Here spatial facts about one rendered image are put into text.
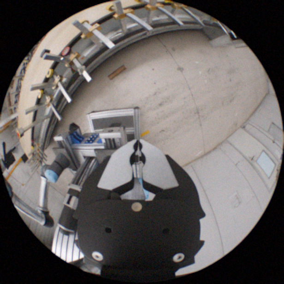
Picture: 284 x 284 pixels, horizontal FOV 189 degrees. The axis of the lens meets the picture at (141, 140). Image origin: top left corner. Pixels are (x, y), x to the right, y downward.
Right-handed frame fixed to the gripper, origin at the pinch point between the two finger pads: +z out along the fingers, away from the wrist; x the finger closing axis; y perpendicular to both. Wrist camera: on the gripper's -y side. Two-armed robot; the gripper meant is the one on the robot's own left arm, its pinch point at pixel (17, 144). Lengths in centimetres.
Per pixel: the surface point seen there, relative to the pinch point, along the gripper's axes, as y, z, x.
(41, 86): -31.4, 30.0, 11.9
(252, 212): 114, -73, 280
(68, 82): -32, 61, 15
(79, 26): -58, 24, 54
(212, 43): -152, 121, 236
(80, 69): -32, 44, 44
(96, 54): -52, 63, 48
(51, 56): -45, 24, 33
